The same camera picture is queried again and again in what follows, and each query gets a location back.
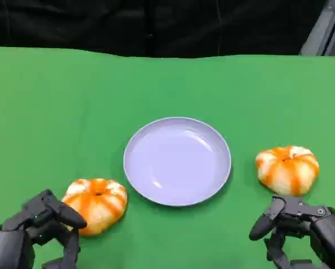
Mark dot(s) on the lilac plate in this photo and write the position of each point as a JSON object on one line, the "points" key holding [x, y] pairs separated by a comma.
{"points": [[177, 162]]}

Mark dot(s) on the grey metal frame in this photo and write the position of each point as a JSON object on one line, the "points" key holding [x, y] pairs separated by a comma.
{"points": [[325, 30]]}

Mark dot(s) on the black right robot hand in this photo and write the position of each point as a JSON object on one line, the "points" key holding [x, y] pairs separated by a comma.
{"points": [[304, 224]]}

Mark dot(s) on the orange and white bread roll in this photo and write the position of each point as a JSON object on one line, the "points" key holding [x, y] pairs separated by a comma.
{"points": [[287, 169], [96, 204]]}

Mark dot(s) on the black backdrop curtain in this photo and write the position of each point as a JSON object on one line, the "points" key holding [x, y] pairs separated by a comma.
{"points": [[150, 25]]}

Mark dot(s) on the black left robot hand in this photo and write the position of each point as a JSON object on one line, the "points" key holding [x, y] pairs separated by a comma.
{"points": [[19, 232]]}

